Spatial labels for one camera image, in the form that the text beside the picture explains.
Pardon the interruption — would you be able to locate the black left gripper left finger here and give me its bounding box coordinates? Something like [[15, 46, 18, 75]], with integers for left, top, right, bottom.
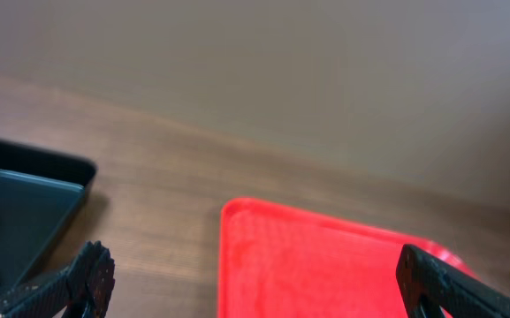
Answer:
[[0, 241, 115, 318]]

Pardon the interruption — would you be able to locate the red plastic tray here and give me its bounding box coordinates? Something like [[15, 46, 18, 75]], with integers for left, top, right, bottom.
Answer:
[[217, 198, 473, 318]]

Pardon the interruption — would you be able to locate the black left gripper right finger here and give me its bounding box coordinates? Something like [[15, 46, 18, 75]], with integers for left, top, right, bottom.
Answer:
[[396, 244, 510, 318]]

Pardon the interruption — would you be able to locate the black water tray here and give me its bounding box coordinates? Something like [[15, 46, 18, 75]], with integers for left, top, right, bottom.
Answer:
[[0, 140, 97, 293]]

